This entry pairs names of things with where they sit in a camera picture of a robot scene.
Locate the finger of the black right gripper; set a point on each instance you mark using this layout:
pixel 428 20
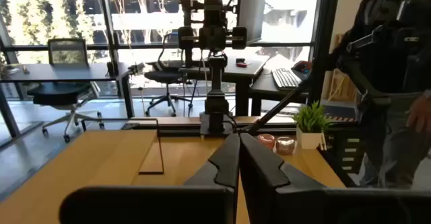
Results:
pixel 206 39
pixel 219 39

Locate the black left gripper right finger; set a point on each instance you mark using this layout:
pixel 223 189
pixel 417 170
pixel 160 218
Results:
pixel 262 170

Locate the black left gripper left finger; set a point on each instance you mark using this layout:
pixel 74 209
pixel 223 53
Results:
pixel 219 173

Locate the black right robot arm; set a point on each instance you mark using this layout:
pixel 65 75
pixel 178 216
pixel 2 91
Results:
pixel 215 96

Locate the small red desk object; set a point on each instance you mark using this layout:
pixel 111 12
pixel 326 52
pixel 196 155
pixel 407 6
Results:
pixel 241 64

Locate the white-backed monitor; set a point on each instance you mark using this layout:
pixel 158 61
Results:
pixel 252 12

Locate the black monitor stand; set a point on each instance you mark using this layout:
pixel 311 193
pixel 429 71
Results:
pixel 187 15

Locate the dark office desk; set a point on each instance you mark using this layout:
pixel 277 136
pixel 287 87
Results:
pixel 67 72
pixel 250 70

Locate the black office chair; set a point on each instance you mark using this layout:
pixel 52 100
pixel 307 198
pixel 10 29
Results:
pixel 165 76

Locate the dark keyboard desk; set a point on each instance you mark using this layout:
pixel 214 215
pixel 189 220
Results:
pixel 266 91

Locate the white keyboard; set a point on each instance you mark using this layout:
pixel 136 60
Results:
pixel 286 78

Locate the red computer mouse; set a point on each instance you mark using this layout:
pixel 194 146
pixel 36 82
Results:
pixel 301 66

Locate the green plant in white pot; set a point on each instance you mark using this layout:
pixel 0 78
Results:
pixel 310 119

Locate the black slotted crate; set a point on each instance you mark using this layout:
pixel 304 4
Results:
pixel 340 156

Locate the person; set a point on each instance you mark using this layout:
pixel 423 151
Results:
pixel 387 76

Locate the grey mesh office chair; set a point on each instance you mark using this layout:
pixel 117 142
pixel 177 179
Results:
pixel 60 96

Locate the person's hand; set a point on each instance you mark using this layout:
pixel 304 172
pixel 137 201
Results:
pixel 421 114

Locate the black table rail frame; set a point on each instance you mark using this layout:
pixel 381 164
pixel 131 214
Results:
pixel 178 130

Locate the black diagonal frame brace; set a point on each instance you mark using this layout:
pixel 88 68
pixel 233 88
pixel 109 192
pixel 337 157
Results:
pixel 279 108

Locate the black rig frame post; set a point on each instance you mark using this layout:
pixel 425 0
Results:
pixel 325 32

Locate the black window frame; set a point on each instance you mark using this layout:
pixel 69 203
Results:
pixel 106 22

